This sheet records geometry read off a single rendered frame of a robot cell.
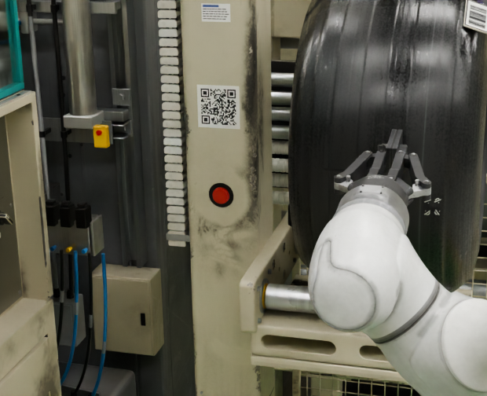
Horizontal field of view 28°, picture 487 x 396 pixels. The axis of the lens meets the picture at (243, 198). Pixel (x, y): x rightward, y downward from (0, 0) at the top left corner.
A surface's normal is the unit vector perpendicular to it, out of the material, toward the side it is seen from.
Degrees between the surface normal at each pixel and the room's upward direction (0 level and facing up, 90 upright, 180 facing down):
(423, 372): 107
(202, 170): 90
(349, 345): 90
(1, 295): 90
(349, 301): 90
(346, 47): 48
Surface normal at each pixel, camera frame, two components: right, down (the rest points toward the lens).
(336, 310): -0.38, 0.49
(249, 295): -0.26, 0.32
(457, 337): -0.35, -0.32
